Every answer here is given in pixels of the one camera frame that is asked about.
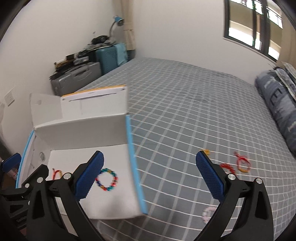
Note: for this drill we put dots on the clutter pile on suitcases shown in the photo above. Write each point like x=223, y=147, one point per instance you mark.
x=85, y=55

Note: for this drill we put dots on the teal hard suitcase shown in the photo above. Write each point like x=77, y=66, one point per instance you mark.
x=111, y=57

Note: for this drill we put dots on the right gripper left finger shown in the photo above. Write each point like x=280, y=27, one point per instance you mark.
x=54, y=211

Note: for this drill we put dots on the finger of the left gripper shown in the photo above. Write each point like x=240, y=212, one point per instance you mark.
x=10, y=163

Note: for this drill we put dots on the red cord bracelet gold tube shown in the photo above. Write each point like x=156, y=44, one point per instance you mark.
x=242, y=163

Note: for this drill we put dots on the grey hard suitcase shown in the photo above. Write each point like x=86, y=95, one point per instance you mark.
x=63, y=83

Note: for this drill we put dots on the white wall socket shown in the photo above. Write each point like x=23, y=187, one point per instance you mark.
x=9, y=98

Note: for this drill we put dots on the patterned pillow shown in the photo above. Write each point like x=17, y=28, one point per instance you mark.
x=287, y=77

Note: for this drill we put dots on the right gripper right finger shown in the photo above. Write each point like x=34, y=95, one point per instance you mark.
x=255, y=220

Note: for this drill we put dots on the white cardboard box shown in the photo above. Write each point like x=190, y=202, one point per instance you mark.
x=68, y=130

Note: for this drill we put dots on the beige curtain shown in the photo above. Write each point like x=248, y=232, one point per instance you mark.
x=127, y=12

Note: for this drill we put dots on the blue desk lamp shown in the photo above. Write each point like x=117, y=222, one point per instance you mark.
x=119, y=21

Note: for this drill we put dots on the dark framed window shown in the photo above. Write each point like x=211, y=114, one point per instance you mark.
x=255, y=24

